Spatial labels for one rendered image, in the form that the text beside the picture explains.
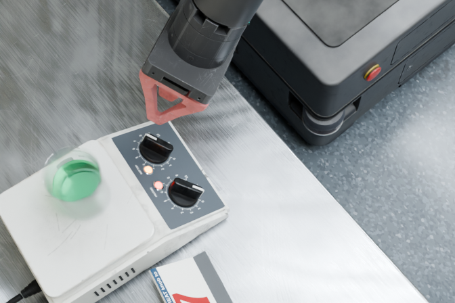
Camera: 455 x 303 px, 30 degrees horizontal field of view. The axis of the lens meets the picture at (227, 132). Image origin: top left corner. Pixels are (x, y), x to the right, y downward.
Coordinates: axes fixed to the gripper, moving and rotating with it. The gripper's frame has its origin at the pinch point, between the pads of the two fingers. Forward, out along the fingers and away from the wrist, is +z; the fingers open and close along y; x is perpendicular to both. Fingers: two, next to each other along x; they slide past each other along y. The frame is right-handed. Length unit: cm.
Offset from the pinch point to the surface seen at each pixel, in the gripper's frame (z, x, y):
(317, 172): 59, 36, -60
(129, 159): 7.2, -0.2, 2.2
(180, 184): 5.3, 5.4, 3.4
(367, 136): 53, 42, -69
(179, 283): 11.6, 10.1, 9.7
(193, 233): 8.9, 9.1, 5.4
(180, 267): 11.7, 9.6, 7.9
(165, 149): 5.5, 2.5, 0.1
